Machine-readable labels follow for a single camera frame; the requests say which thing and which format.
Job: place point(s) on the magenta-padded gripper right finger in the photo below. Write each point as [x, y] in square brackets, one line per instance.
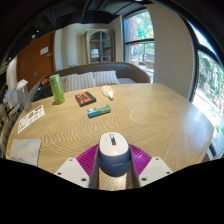
[155, 171]

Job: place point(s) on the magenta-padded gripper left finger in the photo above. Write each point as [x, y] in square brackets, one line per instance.
[71, 173]

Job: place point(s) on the white and blue computer mouse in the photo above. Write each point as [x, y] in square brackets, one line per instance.
[114, 156]

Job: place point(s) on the printed white paper sheet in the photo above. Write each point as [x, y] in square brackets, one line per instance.
[31, 119]

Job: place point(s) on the small teal packet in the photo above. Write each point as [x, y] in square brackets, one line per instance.
[99, 110]

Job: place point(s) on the black and red flat box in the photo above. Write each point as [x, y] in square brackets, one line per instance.
[85, 98]

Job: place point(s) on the green drink can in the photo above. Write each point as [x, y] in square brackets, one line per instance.
[57, 89]

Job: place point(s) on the black backpack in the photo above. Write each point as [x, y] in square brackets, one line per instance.
[42, 90]

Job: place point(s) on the striped cushion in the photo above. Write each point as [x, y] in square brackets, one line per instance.
[106, 78]
[70, 83]
[87, 80]

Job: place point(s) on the clear plastic shaker bottle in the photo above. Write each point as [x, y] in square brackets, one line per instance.
[24, 96]

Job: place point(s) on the wide black-framed window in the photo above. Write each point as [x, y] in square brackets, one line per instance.
[211, 90]

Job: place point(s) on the brown curved sofa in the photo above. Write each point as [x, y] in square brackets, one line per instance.
[131, 71]

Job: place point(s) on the brown wooden door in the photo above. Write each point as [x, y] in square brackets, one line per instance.
[31, 66]

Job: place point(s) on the white door sign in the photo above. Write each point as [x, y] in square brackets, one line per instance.
[44, 50]

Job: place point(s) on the narrow black-framed window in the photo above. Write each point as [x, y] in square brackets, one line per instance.
[138, 43]

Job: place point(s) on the wooden glass-door cabinet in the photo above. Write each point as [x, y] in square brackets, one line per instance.
[100, 46]

